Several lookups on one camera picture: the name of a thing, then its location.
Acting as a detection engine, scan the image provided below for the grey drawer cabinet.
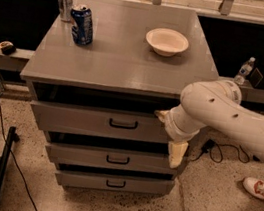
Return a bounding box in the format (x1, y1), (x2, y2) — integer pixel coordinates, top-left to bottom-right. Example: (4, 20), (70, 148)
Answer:
(2, 0), (242, 211)

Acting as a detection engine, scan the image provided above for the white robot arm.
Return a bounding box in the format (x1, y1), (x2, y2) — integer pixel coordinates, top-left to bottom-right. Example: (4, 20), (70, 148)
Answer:
(155, 80), (264, 169)

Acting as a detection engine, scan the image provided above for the black tape measure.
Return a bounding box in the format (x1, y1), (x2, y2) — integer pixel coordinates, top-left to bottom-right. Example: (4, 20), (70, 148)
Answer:
(0, 41), (16, 55)

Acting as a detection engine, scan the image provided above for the black floor cable left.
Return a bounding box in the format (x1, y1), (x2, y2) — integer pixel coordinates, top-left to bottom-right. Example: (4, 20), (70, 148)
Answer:
(0, 78), (62, 211)

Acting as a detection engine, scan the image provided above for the grey bottom drawer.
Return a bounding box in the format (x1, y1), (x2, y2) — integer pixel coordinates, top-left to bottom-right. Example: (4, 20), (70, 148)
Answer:
(55, 170), (174, 195)

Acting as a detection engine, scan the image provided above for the white paper bowl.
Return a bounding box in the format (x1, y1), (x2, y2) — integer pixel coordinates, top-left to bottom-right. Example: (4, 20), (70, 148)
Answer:
(146, 28), (189, 57)

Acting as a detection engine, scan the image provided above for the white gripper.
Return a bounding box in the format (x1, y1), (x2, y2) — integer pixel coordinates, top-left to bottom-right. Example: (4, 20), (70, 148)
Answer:
(154, 108), (202, 169)

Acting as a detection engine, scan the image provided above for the blue soda can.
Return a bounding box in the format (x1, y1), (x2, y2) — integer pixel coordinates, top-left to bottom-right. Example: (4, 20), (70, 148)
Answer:
(70, 4), (93, 46)

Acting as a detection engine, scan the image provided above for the small black box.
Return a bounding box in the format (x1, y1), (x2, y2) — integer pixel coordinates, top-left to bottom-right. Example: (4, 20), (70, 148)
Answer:
(249, 68), (264, 90)

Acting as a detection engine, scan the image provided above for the grey top drawer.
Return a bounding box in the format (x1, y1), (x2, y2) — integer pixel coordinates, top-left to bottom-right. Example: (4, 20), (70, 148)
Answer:
(31, 100), (169, 144)

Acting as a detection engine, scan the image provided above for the grey middle drawer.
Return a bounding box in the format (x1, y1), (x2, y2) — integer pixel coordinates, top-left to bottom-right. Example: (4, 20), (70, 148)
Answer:
(45, 143), (185, 175)

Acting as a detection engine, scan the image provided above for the clear plastic water bottle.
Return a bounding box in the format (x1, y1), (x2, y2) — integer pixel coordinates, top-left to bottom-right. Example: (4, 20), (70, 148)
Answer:
(234, 57), (255, 86)

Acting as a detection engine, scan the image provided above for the red white sneaker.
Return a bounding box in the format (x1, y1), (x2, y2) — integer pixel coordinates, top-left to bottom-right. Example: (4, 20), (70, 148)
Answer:
(242, 177), (264, 200)

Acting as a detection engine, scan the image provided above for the black power cable right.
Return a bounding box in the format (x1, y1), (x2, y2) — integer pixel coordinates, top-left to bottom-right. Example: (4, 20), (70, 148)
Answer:
(190, 71), (264, 174)

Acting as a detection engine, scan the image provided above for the grey drawer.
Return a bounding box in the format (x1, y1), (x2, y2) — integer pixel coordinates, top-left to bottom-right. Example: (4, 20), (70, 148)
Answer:
(31, 100), (169, 144)
(45, 143), (185, 175)
(55, 170), (174, 195)

